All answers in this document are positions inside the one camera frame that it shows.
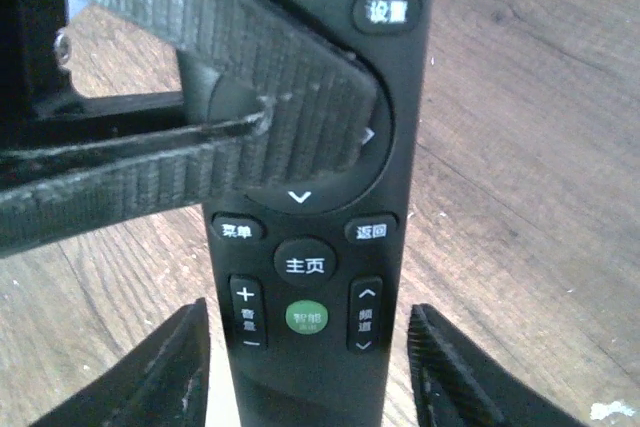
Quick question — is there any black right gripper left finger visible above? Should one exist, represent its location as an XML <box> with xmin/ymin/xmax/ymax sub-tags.
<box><xmin>33</xmin><ymin>298</ymin><xmax>210</xmax><ymax>427</ymax></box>

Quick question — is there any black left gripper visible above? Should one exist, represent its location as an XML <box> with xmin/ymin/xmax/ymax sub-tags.
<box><xmin>1</xmin><ymin>0</ymin><xmax>270</xmax><ymax>257</ymax></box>

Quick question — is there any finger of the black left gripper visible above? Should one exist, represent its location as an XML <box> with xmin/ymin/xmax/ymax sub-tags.
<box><xmin>91</xmin><ymin>0</ymin><xmax>377</xmax><ymax>185</ymax></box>

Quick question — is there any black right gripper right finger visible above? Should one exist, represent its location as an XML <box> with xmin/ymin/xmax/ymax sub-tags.
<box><xmin>407</xmin><ymin>304</ymin><xmax>583</xmax><ymax>427</ymax></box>

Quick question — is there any black remote control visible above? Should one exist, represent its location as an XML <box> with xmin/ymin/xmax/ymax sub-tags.
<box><xmin>204</xmin><ymin>0</ymin><xmax>432</xmax><ymax>426</ymax></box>

